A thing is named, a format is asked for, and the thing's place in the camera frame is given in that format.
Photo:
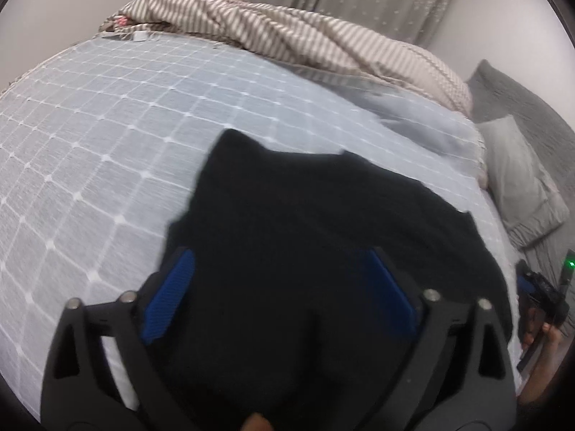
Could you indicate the dark grey pillow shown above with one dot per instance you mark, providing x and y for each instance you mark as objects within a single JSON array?
[{"x": 530, "y": 98}]

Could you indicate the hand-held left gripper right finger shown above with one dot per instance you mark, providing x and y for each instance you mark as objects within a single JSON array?
[{"x": 388, "y": 294}]

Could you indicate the beige striped blanket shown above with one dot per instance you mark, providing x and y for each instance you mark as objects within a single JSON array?
[{"x": 292, "y": 31}]

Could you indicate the black garment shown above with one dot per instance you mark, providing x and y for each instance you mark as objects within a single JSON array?
[{"x": 314, "y": 242}]

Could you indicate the person's right forearm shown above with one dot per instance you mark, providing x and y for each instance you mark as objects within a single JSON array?
[{"x": 537, "y": 384}]

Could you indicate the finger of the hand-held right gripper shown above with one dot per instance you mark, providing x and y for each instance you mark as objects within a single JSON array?
[{"x": 524, "y": 283}]

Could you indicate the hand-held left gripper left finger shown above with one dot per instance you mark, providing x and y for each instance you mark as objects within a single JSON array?
[{"x": 170, "y": 298}]

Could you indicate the person's right hand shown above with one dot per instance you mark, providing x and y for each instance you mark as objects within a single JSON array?
[{"x": 550, "y": 336}]

